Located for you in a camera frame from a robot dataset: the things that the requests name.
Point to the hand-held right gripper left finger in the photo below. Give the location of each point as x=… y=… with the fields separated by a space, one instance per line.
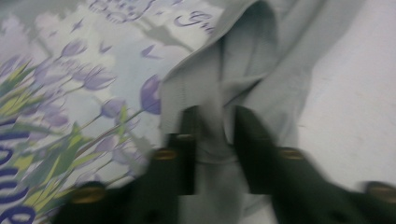
x=186 y=161

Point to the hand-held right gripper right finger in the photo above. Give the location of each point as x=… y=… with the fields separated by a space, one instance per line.
x=255 y=155

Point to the grey printed t-shirt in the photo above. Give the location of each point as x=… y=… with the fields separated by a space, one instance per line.
x=124 y=77

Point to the white table mat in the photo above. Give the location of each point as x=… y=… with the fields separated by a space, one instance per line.
x=358 y=109

